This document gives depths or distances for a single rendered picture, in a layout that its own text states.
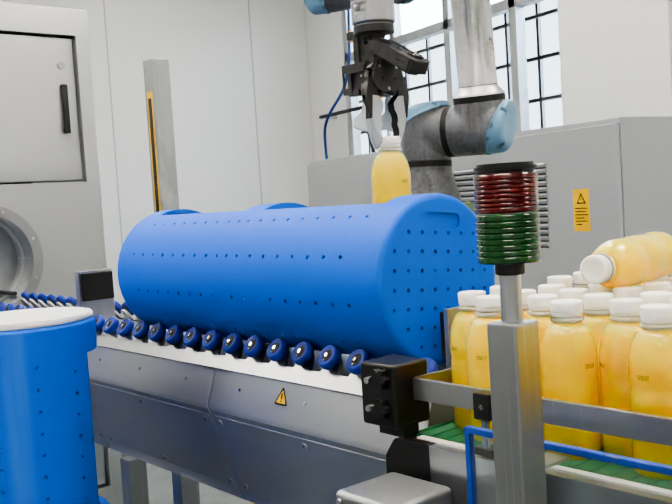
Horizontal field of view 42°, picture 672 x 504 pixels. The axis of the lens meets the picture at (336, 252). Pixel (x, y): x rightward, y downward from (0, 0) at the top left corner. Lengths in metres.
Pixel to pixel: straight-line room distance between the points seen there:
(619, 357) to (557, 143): 2.17
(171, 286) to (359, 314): 0.58
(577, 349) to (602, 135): 2.02
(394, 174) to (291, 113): 5.78
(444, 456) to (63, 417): 0.87
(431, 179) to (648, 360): 1.05
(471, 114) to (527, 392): 1.13
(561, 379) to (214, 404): 0.87
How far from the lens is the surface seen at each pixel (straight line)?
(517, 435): 0.92
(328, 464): 1.57
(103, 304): 2.53
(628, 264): 1.24
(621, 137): 3.05
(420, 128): 2.01
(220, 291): 1.72
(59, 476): 1.85
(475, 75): 1.98
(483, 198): 0.89
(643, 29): 4.28
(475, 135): 1.97
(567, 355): 1.11
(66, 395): 1.82
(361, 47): 1.58
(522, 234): 0.88
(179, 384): 1.92
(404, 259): 1.40
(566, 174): 3.20
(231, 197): 6.99
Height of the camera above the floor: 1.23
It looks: 3 degrees down
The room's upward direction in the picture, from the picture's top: 4 degrees counter-clockwise
